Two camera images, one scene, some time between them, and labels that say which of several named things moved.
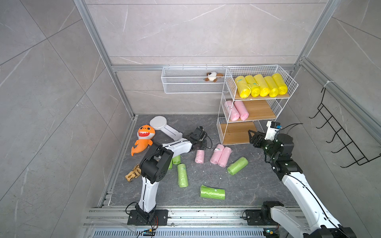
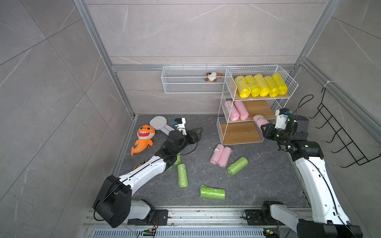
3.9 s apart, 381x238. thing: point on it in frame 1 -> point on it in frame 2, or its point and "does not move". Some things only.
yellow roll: [255, 89] does not move
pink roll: [200, 156] -> [259, 120]
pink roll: [234, 115] does not move
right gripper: [257, 136] -> [270, 127]
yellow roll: [281, 86] does not move
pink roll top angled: [244, 114] does not move
